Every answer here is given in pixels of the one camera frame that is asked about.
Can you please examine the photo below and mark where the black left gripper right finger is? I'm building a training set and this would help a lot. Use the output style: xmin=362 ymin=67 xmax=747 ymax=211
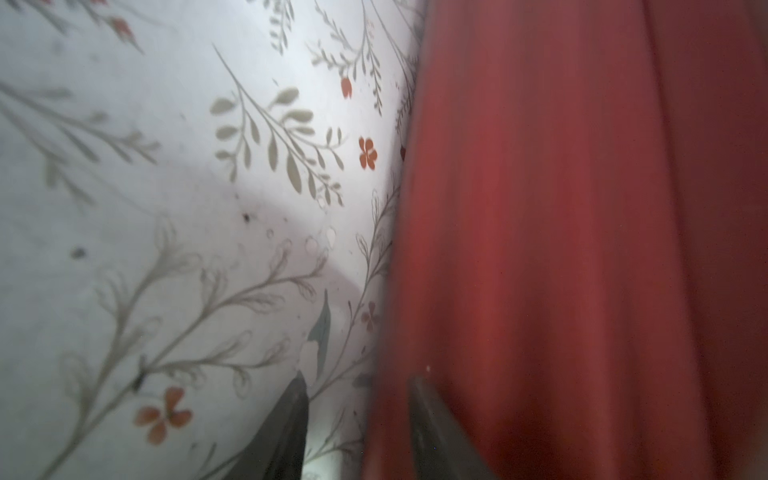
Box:
xmin=408 ymin=377 xmax=497 ymax=480

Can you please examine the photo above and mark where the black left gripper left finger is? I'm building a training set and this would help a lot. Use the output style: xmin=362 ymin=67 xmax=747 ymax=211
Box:
xmin=225 ymin=372 xmax=309 ymax=480

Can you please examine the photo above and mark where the red ribbed hard-shell suitcase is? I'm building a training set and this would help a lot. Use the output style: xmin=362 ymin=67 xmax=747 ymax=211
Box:
xmin=361 ymin=1 xmax=767 ymax=479

